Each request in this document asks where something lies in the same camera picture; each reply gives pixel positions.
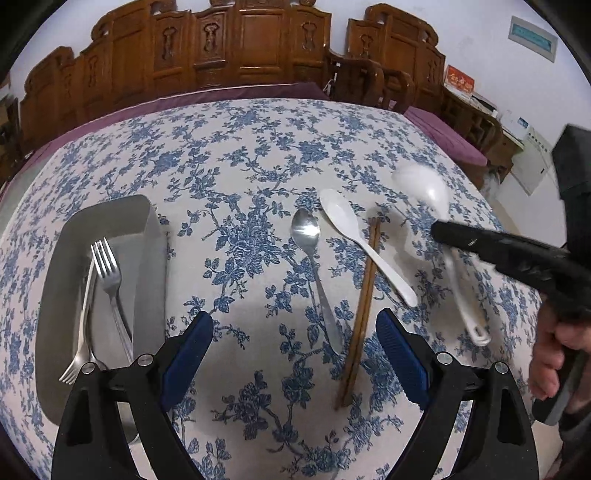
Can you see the grey wall fuse box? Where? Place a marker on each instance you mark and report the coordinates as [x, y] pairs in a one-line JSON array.
[[531, 38]]

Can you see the deep white plastic ladle spoon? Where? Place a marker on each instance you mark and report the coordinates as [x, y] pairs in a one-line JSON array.
[[425, 184]]

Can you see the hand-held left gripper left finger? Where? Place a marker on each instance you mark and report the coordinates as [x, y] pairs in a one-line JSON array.
[[189, 355]]

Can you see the metal spoon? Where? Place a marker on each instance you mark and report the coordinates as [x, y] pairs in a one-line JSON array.
[[305, 228]]

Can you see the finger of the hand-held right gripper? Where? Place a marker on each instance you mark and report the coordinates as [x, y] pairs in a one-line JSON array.
[[489, 247], [575, 175]]

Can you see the person's right hand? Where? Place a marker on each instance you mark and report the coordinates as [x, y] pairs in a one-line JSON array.
[[549, 355]]

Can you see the carved wooden sofa bench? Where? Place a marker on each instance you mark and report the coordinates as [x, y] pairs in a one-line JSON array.
[[184, 50]]

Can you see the short purple armchair cushion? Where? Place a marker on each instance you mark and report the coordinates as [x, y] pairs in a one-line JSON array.
[[448, 138]]

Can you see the wooden side table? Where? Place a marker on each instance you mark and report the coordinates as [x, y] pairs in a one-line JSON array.
[[494, 134]]

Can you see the white wall meter cabinet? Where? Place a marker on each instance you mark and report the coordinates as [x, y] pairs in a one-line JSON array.
[[533, 161]]

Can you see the red printed box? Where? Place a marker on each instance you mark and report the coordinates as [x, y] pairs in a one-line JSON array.
[[459, 79]]

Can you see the white tabletop device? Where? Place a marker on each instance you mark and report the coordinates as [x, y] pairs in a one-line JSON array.
[[524, 123]]

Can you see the rectangular metal tray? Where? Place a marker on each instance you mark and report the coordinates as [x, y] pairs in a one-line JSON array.
[[60, 295]]

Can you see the blue floral tablecloth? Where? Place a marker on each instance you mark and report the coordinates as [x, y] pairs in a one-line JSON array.
[[231, 184]]

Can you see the carved wooden armchair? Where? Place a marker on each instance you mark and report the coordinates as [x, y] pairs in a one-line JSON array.
[[406, 50]]

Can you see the clear plastic bag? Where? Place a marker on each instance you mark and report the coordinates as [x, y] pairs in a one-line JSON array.
[[490, 180]]

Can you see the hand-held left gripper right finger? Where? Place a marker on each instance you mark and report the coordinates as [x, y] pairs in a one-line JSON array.
[[404, 357]]

